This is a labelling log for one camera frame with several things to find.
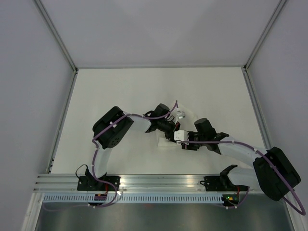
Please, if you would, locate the left aluminium frame post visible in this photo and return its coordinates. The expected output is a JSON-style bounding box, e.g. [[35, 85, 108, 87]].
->
[[33, 0, 78, 73]]

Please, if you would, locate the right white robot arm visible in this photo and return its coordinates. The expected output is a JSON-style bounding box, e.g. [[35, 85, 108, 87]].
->
[[174, 118, 301, 201]]

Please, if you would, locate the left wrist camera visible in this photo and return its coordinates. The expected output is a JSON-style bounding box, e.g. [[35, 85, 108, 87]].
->
[[176, 110, 186, 120]]

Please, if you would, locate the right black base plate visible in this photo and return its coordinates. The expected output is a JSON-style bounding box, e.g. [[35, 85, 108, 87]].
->
[[200, 176, 248, 192]]

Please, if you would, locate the white cloth napkin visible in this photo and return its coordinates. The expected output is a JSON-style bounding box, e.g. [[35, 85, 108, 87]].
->
[[155, 103, 198, 148]]

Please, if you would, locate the aluminium front rail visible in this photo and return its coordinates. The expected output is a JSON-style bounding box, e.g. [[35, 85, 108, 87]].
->
[[33, 173, 295, 193]]

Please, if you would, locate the right aluminium frame post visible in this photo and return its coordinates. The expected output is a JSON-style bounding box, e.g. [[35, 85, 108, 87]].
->
[[243, 0, 288, 72]]

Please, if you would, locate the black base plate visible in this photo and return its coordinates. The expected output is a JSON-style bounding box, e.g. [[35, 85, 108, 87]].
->
[[200, 176, 248, 192], [77, 176, 121, 192]]

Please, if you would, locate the aluminium frame post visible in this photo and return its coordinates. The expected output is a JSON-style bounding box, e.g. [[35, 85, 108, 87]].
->
[[243, 0, 288, 72], [33, 0, 78, 73]]

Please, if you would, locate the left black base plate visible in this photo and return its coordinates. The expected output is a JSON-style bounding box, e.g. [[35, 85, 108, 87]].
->
[[77, 176, 121, 192]]

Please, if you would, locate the white slotted cable duct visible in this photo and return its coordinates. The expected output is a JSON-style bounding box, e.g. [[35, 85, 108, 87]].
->
[[43, 193, 223, 204]]

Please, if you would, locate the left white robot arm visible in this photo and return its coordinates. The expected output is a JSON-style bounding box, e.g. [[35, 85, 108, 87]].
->
[[77, 103, 180, 192]]

